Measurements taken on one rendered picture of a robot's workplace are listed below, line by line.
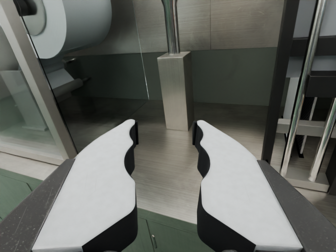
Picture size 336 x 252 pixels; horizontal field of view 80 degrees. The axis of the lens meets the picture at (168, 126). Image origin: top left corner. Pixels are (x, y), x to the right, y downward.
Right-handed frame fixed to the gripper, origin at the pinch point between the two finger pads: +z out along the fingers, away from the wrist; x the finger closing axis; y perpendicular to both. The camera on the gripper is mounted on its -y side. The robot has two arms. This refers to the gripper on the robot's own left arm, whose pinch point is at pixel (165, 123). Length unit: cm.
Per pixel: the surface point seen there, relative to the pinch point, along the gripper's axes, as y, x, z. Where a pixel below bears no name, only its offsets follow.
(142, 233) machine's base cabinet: 50, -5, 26
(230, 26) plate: -2, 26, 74
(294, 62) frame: 1.5, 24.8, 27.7
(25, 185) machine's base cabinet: 51, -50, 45
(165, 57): 6, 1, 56
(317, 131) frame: 14.3, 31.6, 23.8
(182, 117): 27, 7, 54
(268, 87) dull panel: 19, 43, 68
